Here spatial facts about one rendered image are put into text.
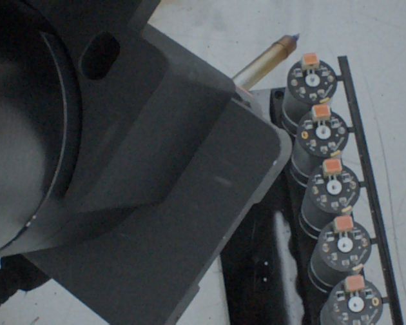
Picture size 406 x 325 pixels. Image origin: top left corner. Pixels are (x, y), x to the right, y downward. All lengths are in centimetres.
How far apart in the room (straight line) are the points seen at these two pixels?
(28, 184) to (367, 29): 38
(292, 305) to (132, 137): 28
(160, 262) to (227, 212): 2
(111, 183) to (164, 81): 2
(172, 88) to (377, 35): 36
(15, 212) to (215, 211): 7
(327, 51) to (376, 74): 3
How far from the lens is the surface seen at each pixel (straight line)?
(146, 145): 18
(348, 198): 40
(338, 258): 39
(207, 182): 21
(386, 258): 40
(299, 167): 43
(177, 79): 17
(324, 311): 40
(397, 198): 47
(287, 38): 37
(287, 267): 44
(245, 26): 51
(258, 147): 21
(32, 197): 16
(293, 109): 43
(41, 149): 16
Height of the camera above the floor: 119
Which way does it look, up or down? 68 degrees down
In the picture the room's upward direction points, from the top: 1 degrees counter-clockwise
